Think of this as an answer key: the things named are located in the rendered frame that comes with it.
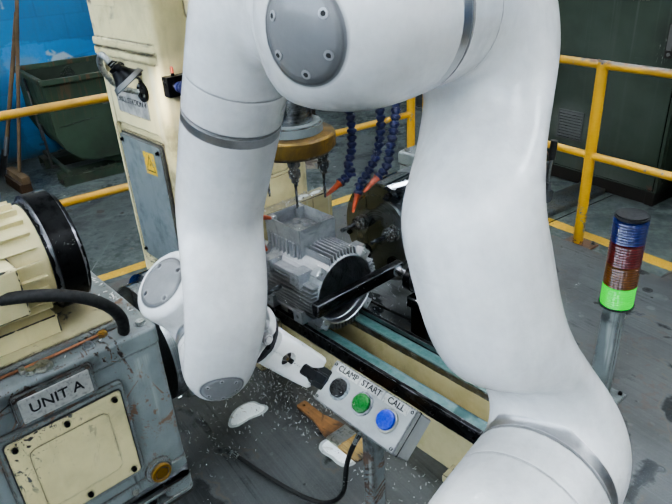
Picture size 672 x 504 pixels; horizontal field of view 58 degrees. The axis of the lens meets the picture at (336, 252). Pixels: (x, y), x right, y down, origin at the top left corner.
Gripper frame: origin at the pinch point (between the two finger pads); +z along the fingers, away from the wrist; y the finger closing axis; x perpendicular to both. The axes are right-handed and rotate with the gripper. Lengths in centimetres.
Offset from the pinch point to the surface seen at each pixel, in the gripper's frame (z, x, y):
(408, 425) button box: 6.6, -1.1, -13.4
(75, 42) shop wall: 120, -120, 536
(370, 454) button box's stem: 15.0, 6.0, -5.7
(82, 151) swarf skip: 140, -36, 433
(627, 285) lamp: 39, -43, -19
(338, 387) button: 5.8, -0.1, -0.4
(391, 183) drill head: 31, -45, 36
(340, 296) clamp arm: 23.9, -14.9, 24.4
